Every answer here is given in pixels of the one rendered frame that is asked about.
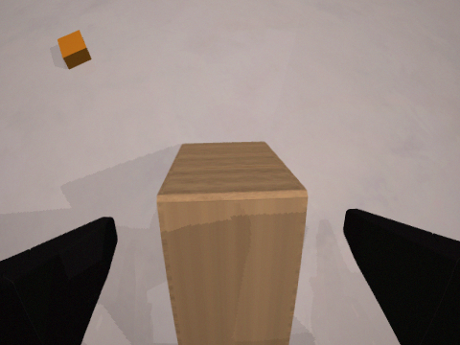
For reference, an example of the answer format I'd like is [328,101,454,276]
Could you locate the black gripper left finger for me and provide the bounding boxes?
[0,218,118,345]

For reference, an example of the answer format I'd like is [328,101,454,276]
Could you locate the light brown wooden block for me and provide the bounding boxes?
[156,142,308,345]

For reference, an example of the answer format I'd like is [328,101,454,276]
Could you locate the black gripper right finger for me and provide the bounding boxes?
[342,208,460,345]

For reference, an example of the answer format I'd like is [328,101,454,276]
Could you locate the orange block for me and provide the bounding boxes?
[57,31,92,69]

